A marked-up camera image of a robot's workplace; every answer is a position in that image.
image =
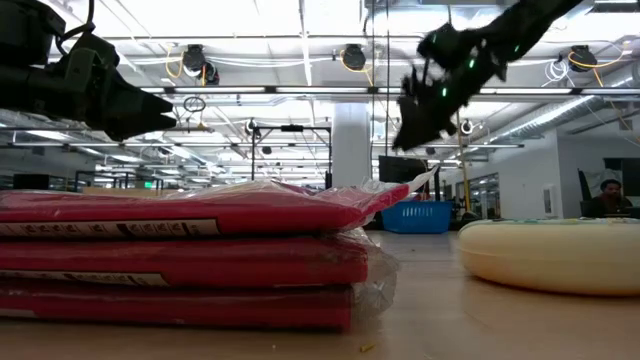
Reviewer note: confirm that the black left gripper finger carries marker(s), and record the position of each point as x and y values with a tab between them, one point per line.
161	123
159	107

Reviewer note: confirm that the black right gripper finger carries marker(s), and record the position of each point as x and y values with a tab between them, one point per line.
442	125
412	120

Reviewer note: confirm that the red popcorn package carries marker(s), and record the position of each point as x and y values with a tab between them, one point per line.
200	210
200	260
175	305

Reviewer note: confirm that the white-iced toy donut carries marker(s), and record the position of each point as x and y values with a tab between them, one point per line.
550	255

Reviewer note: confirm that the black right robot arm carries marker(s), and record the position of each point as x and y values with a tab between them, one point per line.
530	25

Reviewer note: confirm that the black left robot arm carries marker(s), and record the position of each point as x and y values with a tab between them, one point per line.
25	85

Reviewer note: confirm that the blue plastic basket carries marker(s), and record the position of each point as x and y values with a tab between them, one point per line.
417	217

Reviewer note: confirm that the black background monitor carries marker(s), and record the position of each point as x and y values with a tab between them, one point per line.
30	181

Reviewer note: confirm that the person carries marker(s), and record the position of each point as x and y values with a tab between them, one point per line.
610	200

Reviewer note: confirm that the small yellow crumb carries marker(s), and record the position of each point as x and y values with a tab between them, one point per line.
367	346

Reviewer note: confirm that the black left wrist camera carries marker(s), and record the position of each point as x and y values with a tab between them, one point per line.
95	47

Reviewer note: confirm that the black metal stand frame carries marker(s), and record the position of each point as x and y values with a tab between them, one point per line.
292	128

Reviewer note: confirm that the black wall screen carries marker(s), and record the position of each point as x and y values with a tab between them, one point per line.
630	175

